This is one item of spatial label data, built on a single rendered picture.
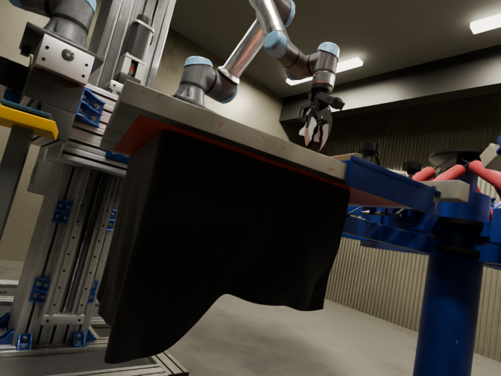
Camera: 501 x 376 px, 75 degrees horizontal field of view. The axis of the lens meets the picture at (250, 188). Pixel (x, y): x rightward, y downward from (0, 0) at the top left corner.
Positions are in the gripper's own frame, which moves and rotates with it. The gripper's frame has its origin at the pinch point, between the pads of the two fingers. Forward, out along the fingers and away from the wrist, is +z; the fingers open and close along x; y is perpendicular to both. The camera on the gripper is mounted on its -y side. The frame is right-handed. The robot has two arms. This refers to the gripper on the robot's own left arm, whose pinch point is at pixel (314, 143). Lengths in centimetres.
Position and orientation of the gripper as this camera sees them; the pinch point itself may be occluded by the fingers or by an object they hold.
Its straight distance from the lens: 108.4
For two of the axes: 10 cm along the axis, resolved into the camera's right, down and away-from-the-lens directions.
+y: -4.7, 0.2, 8.8
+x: -8.6, -2.4, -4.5
